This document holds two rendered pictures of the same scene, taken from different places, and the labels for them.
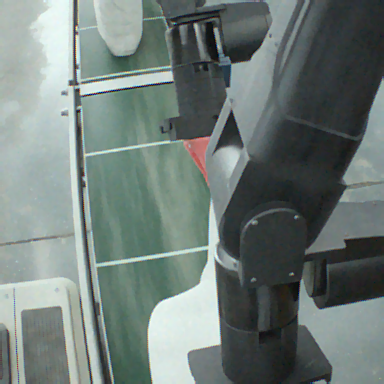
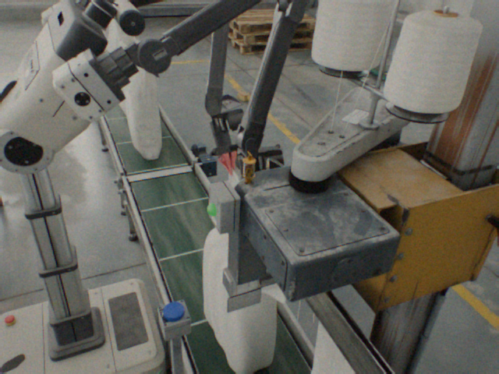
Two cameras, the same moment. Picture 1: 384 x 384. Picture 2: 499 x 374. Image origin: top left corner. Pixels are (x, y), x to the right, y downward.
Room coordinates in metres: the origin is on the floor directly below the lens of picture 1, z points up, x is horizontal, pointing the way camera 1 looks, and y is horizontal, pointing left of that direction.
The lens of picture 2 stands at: (-0.87, 0.20, 1.84)
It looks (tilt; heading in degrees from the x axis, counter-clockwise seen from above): 33 degrees down; 346
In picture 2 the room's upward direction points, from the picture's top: 3 degrees clockwise
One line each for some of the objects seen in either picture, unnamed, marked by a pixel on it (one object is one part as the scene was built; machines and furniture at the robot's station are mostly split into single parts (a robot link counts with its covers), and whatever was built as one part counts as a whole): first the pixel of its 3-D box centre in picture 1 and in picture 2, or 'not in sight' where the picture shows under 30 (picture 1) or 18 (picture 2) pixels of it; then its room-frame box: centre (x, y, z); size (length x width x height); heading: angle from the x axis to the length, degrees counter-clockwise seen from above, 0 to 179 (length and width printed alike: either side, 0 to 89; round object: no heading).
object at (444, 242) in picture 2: not in sight; (411, 219); (-0.10, -0.42, 1.18); 0.34 x 0.25 x 0.31; 102
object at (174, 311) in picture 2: not in sight; (174, 312); (-0.01, 0.20, 0.84); 0.06 x 0.06 x 0.02
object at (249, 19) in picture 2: not in sight; (270, 20); (5.72, -1.53, 0.36); 1.20 x 0.82 x 0.14; 98
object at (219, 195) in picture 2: not in sight; (224, 207); (-0.12, 0.08, 1.29); 0.08 x 0.05 x 0.09; 12
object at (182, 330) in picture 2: not in sight; (174, 319); (-0.01, 0.20, 0.81); 0.08 x 0.08 x 0.06; 12
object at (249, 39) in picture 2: not in sight; (270, 29); (5.75, -1.56, 0.22); 1.21 x 0.84 x 0.14; 102
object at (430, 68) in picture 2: not in sight; (431, 60); (-0.15, -0.31, 1.61); 0.15 x 0.14 x 0.17; 12
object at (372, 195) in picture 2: not in sight; (351, 208); (-0.13, -0.22, 1.26); 0.22 x 0.05 x 0.16; 12
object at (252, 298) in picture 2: not in sight; (241, 294); (-0.10, 0.03, 0.98); 0.09 x 0.05 x 0.05; 102
